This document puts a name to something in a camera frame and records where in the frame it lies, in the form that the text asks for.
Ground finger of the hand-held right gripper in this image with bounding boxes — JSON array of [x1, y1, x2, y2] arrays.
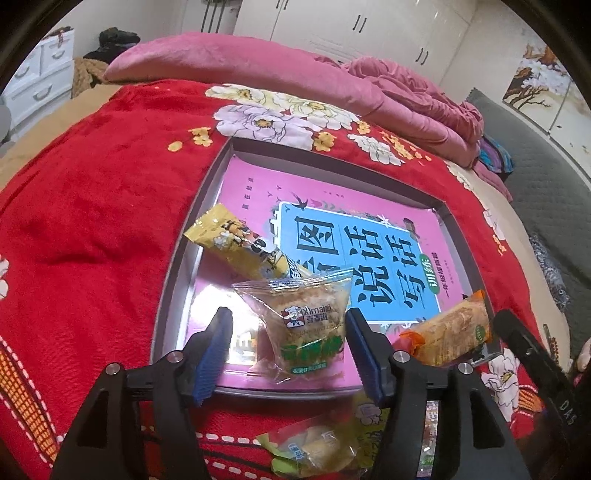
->
[[475, 342, 504, 367], [493, 308, 572, 398]]

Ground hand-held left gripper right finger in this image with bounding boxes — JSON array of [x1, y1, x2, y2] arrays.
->
[[345, 308, 532, 480]]

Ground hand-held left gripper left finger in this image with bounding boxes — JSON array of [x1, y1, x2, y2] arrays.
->
[[48, 306, 235, 480]]

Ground orange-ended cracker packet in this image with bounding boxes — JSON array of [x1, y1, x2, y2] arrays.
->
[[398, 290, 491, 367]]

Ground shallow grey cardboard box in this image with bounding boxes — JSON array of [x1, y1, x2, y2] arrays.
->
[[150, 137, 504, 400]]

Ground clear cake packet green label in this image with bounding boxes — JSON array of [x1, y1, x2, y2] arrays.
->
[[231, 270, 354, 384]]

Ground pastry packet with green edges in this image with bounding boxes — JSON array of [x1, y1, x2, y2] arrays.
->
[[255, 413, 365, 478]]

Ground long yellow snack packet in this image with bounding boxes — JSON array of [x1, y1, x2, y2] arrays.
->
[[183, 203, 305, 280]]

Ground dark patterned cloth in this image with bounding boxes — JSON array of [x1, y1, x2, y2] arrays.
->
[[529, 233, 575, 310]]

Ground grey padded headboard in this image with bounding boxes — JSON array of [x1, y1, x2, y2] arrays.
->
[[466, 88, 591, 296]]

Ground pink picture book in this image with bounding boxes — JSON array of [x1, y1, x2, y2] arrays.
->
[[189, 157, 476, 388]]

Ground red floral blanket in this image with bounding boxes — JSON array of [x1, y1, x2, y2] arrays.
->
[[0, 78, 573, 480]]

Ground blue and purple clothes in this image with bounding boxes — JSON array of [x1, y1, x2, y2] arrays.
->
[[478, 136, 515, 174]]

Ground long pink pillow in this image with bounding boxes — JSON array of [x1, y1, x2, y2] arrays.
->
[[102, 31, 384, 121]]

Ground brown fuzzy throw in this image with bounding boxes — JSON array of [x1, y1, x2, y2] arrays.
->
[[71, 55, 112, 100]]

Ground white drawer cabinet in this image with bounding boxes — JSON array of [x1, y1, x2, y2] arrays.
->
[[2, 37, 75, 132]]

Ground dark clothes pile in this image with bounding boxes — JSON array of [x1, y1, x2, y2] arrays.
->
[[83, 28, 139, 63]]

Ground white wardrobe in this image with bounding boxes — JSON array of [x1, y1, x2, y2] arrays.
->
[[180, 0, 476, 88]]

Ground wooden bead string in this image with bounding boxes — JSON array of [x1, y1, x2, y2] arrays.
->
[[542, 323, 561, 365]]

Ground flower branch wall painting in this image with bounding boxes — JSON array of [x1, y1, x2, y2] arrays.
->
[[502, 41, 578, 134]]

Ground hanging dark bag straps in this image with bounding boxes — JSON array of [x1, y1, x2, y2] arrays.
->
[[203, 0, 241, 28]]

